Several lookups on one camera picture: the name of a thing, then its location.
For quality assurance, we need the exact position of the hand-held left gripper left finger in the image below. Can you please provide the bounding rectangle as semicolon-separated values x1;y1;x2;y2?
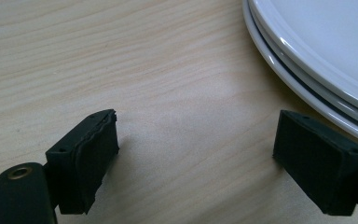
44;108;120;216

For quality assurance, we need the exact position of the white plate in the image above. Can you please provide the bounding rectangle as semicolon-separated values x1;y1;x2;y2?
241;0;358;149
247;0;358;132

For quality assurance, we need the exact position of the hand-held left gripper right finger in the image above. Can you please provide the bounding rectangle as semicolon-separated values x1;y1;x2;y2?
272;109;358;217

